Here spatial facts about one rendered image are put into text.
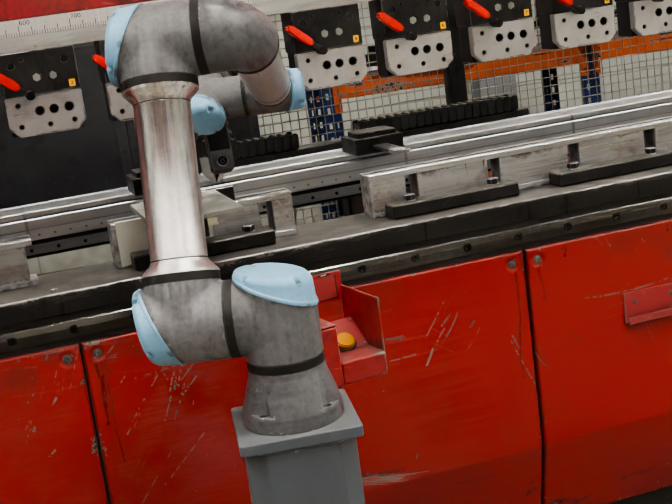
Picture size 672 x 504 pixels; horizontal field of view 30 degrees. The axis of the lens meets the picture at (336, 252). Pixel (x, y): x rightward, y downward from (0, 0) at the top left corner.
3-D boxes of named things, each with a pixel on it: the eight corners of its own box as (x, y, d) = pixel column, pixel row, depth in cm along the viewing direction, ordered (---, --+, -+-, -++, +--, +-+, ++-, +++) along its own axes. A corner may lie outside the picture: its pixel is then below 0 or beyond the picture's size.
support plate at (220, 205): (152, 228, 235) (151, 223, 234) (131, 209, 259) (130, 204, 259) (244, 211, 240) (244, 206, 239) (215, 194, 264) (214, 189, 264)
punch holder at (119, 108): (112, 122, 252) (98, 40, 249) (107, 120, 260) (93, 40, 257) (185, 111, 257) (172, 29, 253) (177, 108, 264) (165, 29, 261)
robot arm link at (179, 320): (236, 359, 178) (194, -15, 182) (133, 371, 179) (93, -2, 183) (248, 357, 190) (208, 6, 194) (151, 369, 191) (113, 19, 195)
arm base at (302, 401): (351, 424, 181) (342, 358, 179) (248, 442, 179) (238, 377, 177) (336, 392, 196) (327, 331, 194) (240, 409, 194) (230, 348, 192)
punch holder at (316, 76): (301, 91, 263) (290, 12, 260) (290, 90, 271) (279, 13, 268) (368, 80, 267) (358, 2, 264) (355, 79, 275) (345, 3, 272)
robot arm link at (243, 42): (269, -25, 182) (302, 62, 230) (194, -15, 182) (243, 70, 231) (278, 52, 180) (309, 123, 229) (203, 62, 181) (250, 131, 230)
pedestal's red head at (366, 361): (294, 400, 230) (280, 307, 226) (260, 380, 244) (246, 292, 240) (388, 373, 238) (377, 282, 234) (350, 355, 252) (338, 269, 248)
